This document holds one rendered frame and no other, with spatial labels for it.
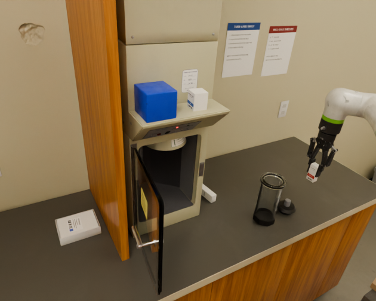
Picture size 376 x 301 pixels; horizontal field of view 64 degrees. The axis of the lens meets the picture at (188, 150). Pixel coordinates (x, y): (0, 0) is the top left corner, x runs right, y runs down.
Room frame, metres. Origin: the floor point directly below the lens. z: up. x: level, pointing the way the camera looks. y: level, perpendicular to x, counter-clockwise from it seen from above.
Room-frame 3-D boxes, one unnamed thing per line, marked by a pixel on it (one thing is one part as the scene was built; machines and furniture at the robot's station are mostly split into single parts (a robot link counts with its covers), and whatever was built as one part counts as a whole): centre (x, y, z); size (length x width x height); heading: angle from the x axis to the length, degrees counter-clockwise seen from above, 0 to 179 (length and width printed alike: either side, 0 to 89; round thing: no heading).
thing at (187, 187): (1.07, 0.13, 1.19); 0.26 x 0.24 x 0.35; 122
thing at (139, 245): (0.66, 0.12, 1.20); 0.10 x 0.05 x 0.03; 24
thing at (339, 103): (1.23, -0.63, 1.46); 0.13 x 0.11 x 0.14; 75
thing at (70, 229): (0.91, 0.43, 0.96); 0.16 x 0.12 x 0.04; 121
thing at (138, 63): (1.07, 0.13, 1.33); 0.32 x 0.25 x 0.77; 122
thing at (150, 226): (0.73, 0.12, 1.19); 0.30 x 0.01 x 0.40; 24
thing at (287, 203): (1.12, -0.49, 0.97); 0.09 x 0.09 x 0.07
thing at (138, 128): (0.92, 0.03, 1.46); 0.32 x 0.12 x 0.10; 122
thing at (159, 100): (0.87, 0.11, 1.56); 0.10 x 0.10 x 0.09; 32
